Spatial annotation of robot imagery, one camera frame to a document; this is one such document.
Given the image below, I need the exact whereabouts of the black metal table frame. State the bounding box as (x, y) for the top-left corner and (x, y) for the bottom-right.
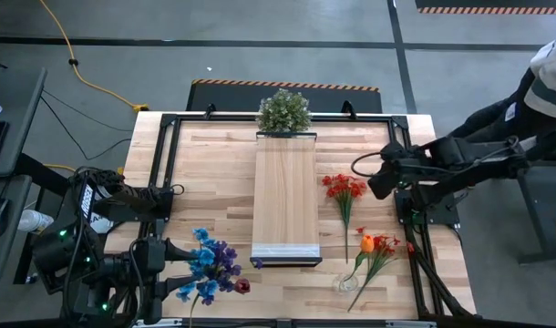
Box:
(90, 111), (478, 320)

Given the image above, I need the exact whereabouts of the purple artificial flower bunch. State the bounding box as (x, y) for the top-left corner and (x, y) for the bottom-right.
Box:
(211, 240), (264, 292)

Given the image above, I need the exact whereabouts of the grey desk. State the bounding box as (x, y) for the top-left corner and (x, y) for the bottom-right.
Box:
(0, 67), (47, 179)
(0, 175), (33, 283)

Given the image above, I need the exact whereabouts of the blue artificial flower bunch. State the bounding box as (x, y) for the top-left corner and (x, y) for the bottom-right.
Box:
(175, 227), (222, 328)

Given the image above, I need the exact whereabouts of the silver metal bracket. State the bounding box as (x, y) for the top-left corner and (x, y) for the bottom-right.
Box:
(385, 320), (437, 328)
(130, 318), (183, 328)

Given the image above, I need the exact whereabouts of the white plastic bottle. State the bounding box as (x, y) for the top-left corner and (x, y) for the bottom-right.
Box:
(17, 209), (55, 233)

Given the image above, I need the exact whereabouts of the black hazard-striped floor mat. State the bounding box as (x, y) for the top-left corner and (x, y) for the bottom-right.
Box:
(185, 78), (383, 114)
(415, 0), (556, 15)

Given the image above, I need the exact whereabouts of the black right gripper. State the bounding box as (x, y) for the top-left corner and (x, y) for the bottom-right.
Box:
(367, 140), (420, 200)

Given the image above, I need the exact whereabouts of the white printed bag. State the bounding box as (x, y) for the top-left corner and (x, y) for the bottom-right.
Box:
(88, 211), (115, 234)

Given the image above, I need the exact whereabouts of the person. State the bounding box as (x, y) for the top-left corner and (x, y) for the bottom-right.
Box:
(446, 34), (556, 160)

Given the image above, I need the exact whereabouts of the red artificial flower bunch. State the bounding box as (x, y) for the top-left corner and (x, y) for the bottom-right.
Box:
(346, 226), (417, 313)
(322, 173), (368, 264)

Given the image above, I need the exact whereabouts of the black floor cable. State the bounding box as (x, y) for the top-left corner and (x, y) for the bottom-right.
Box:
(40, 88), (133, 161)

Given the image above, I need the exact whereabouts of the orange artificial tulip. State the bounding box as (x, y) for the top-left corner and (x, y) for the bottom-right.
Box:
(341, 234), (376, 292)

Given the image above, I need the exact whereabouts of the green potted plant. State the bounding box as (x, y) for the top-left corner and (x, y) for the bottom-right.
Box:
(255, 87), (313, 134)

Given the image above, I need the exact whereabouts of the yellow extension cable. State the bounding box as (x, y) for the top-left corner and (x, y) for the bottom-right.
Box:
(38, 0), (149, 174)

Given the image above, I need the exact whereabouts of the grey metal table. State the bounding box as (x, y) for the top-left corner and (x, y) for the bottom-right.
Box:
(517, 159), (556, 265)

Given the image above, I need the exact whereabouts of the clear glass vase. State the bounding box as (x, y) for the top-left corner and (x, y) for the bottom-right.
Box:
(332, 272), (361, 293)

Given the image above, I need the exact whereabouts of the wooden shelf with black frame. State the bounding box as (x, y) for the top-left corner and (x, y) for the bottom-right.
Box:
(249, 130), (324, 268)

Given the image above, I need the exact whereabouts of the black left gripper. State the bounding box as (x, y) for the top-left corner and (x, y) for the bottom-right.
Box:
(130, 237), (202, 324)

